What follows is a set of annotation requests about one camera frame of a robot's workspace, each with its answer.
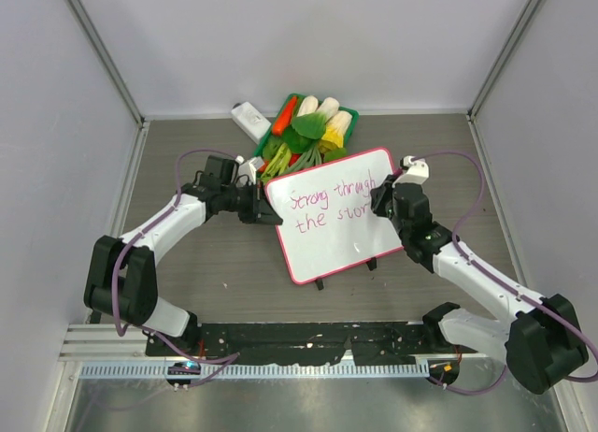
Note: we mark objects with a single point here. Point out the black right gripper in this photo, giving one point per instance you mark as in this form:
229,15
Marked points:
381,194

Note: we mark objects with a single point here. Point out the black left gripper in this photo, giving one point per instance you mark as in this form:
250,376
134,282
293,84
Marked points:
260,210

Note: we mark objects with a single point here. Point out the pink framed whiteboard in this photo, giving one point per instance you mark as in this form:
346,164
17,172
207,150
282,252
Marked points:
328,225

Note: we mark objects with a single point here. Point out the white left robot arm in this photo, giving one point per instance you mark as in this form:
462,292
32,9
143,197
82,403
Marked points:
122,277

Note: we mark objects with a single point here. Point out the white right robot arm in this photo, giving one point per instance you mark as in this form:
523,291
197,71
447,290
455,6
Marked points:
536,338

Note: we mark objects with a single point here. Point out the light green toy celery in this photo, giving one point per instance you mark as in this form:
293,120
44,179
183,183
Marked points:
279,163

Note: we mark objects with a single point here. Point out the green toy long beans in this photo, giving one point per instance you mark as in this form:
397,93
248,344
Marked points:
306,160

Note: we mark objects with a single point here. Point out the round green toy leaf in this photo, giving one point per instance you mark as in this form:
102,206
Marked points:
334,155

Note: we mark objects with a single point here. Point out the white rectangular bottle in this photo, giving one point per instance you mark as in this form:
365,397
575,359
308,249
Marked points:
250,120

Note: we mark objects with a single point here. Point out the orange toy carrot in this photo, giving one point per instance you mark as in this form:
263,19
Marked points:
284,117

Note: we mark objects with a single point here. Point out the white yellow toy cabbage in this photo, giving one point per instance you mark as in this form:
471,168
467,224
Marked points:
335,131

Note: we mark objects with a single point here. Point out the green plastic vegetable tray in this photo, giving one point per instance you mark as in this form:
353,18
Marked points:
302,134

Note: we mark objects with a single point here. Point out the white toy cabbage left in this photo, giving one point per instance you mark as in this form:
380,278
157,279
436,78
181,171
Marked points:
309,105

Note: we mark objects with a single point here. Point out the white toy cabbage middle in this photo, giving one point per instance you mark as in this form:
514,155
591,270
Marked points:
328,108

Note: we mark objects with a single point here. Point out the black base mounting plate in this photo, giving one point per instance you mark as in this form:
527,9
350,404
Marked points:
312,344

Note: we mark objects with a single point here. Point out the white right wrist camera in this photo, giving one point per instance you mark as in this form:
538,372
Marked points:
413,171

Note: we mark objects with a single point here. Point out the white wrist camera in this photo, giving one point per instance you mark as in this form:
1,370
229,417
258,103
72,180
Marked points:
249,168
413,171

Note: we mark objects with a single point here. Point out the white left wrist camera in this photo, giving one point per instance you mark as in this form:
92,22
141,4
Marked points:
249,168

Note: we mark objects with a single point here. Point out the aluminium frame rail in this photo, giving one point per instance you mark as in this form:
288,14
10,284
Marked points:
100,342

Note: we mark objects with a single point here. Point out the white slotted cable duct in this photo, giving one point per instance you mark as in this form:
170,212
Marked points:
345,369

